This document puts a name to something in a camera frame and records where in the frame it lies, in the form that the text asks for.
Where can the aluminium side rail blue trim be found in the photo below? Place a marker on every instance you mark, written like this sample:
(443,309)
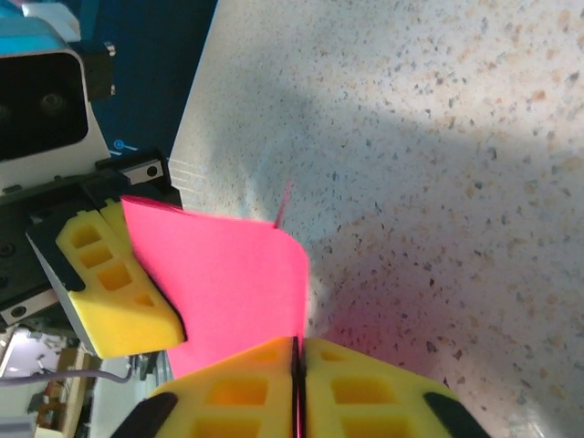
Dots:
(191,137)

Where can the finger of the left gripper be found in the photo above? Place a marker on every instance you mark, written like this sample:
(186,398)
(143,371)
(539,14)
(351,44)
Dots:
(114,215)
(118,319)

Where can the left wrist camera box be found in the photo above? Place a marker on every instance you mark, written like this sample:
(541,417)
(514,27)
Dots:
(45,114)

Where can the pink paper sheet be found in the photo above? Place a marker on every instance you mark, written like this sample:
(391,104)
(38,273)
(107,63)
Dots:
(219,283)

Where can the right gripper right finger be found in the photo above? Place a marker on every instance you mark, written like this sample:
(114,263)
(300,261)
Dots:
(374,401)

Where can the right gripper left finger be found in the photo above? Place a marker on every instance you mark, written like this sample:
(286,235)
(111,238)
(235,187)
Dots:
(228,401)

